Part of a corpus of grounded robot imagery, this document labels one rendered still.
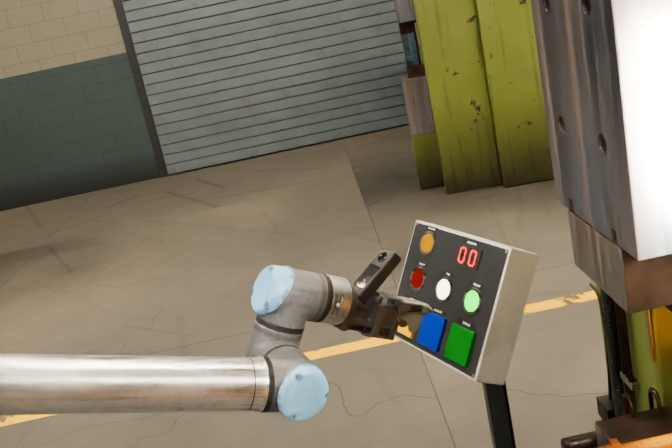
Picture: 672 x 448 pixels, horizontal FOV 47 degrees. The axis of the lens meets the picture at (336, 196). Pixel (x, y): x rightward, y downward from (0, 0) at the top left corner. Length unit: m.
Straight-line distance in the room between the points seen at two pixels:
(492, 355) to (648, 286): 0.57
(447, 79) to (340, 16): 3.23
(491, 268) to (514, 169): 4.50
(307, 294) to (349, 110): 7.80
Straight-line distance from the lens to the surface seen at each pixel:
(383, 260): 1.48
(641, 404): 1.63
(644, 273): 1.11
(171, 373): 1.22
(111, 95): 9.34
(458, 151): 6.11
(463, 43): 5.99
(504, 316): 1.61
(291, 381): 1.25
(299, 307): 1.37
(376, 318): 1.47
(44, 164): 9.69
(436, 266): 1.75
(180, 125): 9.21
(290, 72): 9.04
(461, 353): 1.64
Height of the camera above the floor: 1.77
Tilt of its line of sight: 15 degrees down
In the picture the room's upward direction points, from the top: 12 degrees counter-clockwise
